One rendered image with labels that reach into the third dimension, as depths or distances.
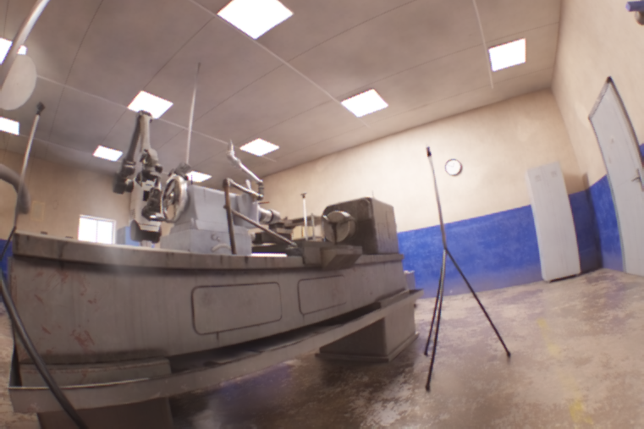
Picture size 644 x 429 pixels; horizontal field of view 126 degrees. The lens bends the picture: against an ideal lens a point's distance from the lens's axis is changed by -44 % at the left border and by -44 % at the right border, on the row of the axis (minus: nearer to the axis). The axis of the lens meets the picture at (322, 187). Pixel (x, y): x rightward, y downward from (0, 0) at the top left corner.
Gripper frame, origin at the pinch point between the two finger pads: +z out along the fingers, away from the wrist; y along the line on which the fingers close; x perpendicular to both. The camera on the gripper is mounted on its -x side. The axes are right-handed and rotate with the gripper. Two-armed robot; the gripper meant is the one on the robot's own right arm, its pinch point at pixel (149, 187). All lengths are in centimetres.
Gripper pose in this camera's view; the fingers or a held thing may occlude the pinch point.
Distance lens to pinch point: 165.3
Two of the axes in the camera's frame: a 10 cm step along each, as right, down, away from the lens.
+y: 5.7, 1.9, 8.0
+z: 4.8, 7.2, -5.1
